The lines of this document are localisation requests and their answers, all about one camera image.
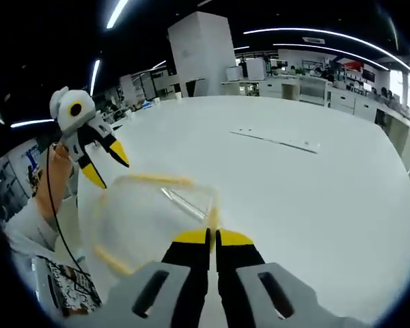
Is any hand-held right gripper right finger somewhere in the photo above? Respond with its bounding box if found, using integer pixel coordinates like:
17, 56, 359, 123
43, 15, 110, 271
215, 228, 366, 328

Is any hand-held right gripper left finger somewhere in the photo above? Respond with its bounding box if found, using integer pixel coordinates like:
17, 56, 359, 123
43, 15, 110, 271
98, 227, 212, 328

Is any clear storage box lid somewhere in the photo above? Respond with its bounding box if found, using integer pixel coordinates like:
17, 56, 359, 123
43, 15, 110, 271
91, 173, 223, 276

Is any clear yellow-edged plastic bag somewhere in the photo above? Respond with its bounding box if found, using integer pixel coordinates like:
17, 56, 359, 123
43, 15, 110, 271
90, 173, 223, 277

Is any person in white shirt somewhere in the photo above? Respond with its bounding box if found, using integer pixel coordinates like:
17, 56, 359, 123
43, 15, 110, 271
0, 197, 103, 318

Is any long ceiling light strip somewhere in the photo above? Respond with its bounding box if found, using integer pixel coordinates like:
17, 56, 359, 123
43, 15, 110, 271
105, 0, 129, 30

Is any white chest-worn device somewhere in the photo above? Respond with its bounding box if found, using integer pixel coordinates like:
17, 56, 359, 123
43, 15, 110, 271
32, 256, 62, 310

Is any wide white pillar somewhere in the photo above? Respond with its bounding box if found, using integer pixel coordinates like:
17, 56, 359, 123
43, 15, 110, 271
167, 11, 239, 99

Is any white table cover strip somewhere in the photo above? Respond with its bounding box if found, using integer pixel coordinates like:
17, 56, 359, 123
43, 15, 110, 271
229, 128, 320, 154

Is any white cabinet appliance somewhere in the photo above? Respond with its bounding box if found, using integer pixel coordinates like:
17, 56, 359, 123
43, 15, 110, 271
225, 57, 264, 82

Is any row of white lab cabinets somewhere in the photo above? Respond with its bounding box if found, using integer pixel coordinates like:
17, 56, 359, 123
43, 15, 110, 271
221, 73, 410, 161

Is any thin ceiling light strip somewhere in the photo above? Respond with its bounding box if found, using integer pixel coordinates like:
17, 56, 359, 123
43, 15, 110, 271
273, 43, 390, 71
243, 27, 410, 74

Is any beaded bracelet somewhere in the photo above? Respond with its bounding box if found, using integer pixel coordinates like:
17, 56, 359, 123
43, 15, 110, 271
51, 141, 71, 157

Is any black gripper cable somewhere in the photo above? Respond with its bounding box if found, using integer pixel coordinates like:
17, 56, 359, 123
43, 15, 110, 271
46, 143, 92, 276

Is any red wall banner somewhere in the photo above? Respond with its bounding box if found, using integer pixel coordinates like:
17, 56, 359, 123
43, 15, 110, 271
338, 58, 377, 83

